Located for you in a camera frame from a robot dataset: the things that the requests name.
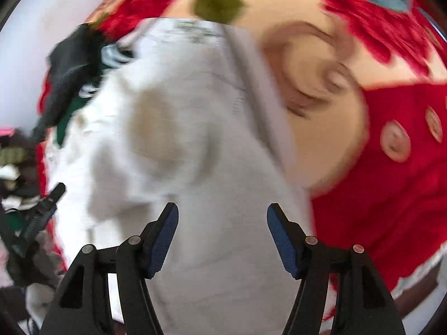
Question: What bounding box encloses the white knitted cardigan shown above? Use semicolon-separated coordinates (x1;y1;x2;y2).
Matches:
52;59;312;334

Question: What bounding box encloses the black folded garment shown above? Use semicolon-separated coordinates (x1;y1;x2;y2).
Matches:
31;23;105;144

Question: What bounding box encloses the dark green striped garment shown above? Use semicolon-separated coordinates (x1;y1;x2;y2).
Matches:
56;44;134;147

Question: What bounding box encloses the red floral blanket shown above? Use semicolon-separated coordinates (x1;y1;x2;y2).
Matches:
36;0;447;308

